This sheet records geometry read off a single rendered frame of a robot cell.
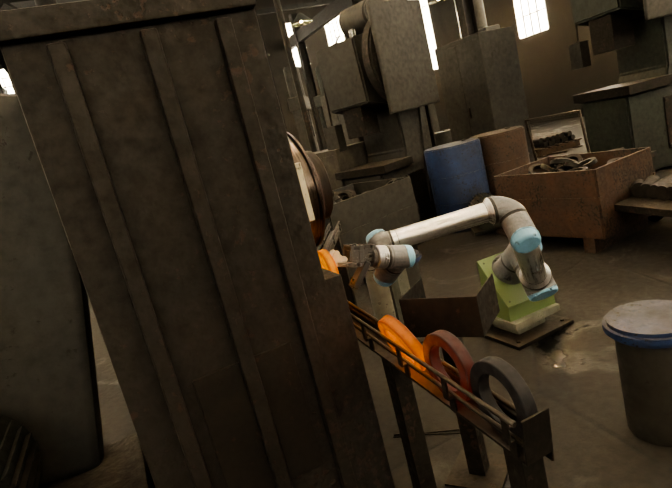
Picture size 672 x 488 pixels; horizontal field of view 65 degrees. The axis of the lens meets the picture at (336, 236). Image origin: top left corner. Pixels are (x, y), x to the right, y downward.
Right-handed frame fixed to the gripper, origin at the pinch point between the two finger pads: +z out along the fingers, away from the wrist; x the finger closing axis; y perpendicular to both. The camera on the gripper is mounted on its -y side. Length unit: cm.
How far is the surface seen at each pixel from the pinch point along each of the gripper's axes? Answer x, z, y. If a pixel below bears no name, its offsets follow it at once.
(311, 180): 2.8, 7.0, 30.7
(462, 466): 25, -45, -74
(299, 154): -1.6, 10.0, 40.0
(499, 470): 36, -53, -72
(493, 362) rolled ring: 90, -2, -10
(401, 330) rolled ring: 59, 2, -10
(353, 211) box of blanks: -219, -115, 11
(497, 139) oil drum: -254, -292, 83
